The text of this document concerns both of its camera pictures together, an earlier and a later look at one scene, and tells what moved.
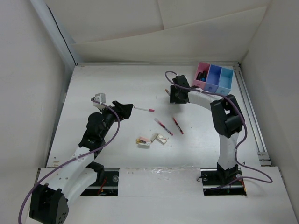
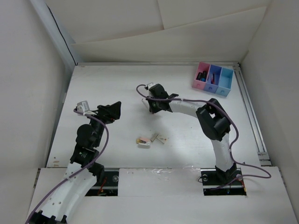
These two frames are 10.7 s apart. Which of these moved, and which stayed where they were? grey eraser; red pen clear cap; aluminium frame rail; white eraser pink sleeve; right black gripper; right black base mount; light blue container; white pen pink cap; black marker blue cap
Moved: white pen pink cap; red pen clear cap; right black gripper
Stayed: grey eraser; aluminium frame rail; white eraser pink sleeve; black marker blue cap; light blue container; right black base mount
